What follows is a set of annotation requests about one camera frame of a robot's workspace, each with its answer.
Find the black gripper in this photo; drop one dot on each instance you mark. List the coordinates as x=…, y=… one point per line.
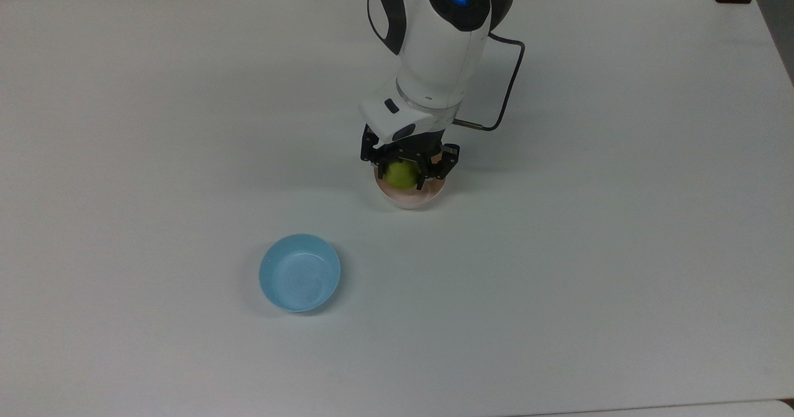
x=406, y=151

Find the green pear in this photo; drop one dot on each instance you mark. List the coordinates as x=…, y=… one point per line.
x=400, y=175

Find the pink plastic bowl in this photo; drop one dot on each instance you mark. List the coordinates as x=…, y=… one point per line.
x=409, y=201

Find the blue plastic bowl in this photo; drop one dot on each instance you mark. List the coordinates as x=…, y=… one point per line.
x=299, y=274

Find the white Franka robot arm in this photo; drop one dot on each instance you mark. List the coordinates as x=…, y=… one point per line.
x=440, y=51

